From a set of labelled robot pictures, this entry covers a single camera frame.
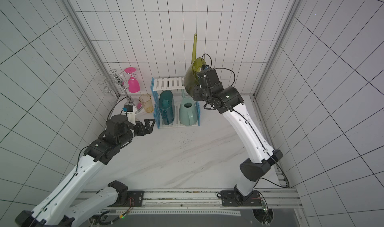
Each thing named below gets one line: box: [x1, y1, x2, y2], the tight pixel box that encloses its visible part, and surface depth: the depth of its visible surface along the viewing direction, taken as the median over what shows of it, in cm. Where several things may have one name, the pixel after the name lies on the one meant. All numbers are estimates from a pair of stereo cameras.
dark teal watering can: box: [159, 90, 175, 125], surface depth 95 cm
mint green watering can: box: [179, 89, 198, 126], surface depth 92 cm
